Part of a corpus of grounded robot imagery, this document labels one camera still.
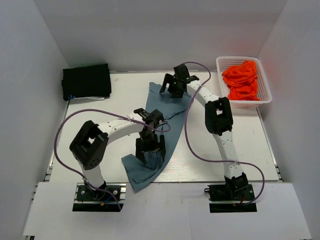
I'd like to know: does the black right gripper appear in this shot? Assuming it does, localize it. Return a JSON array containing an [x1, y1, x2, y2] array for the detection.
[[160, 73, 185, 98]]

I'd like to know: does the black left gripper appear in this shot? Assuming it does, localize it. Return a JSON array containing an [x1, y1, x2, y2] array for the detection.
[[135, 130, 165, 164]]

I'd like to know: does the teal blue t-shirt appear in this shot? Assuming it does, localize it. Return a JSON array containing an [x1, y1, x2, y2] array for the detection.
[[121, 82, 191, 192]]

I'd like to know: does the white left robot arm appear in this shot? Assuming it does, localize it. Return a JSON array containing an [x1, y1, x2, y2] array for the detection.
[[69, 108, 166, 200]]

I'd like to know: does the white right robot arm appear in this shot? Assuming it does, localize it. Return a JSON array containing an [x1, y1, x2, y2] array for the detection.
[[159, 64, 249, 201]]

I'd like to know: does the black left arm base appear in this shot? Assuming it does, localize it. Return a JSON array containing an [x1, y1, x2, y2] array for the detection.
[[72, 183, 126, 213]]

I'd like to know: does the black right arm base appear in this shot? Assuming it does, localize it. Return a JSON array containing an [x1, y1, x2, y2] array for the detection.
[[203, 182, 257, 214]]

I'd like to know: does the crumpled orange t-shirt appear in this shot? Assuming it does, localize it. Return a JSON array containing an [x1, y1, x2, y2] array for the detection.
[[221, 60, 260, 101]]

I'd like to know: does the white plastic mesh basket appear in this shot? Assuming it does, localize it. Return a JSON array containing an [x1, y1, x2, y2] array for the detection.
[[216, 56, 272, 108]]

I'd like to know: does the folded black t-shirt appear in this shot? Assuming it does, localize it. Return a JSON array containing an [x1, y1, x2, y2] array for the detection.
[[61, 63, 112, 101]]

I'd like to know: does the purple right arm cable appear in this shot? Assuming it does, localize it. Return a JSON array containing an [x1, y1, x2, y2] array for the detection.
[[183, 61, 266, 206]]

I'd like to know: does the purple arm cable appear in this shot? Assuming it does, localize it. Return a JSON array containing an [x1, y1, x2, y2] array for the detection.
[[54, 108, 171, 211], [183, 61, 266, 206]]

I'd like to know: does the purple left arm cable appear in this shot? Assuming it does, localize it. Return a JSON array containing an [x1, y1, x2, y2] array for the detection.
[[54, 108, 171, 211]]

